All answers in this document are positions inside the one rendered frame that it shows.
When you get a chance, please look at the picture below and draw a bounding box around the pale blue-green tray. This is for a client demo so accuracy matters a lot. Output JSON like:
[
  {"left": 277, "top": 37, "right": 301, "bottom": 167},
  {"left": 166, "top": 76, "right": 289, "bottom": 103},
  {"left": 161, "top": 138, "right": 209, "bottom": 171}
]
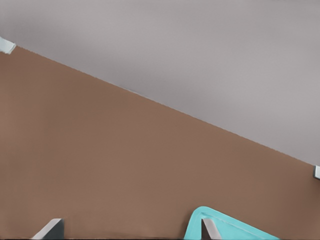
[{"left": 183, "top": 205, "right": 280, "bottom": 240}]

